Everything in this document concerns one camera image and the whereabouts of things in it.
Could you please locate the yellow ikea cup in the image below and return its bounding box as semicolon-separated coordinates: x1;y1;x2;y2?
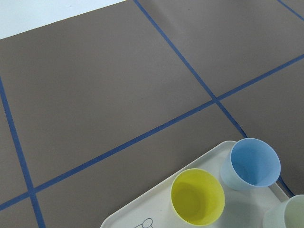
170;168;225;227

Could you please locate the blue ikea cup corner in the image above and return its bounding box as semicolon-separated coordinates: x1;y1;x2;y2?
220;138;281;190

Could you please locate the pale green ikea cup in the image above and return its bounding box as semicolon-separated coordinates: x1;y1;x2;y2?
262;195;304;228

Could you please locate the cream plastic tray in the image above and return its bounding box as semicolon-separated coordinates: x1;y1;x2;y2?
99;140;294;228

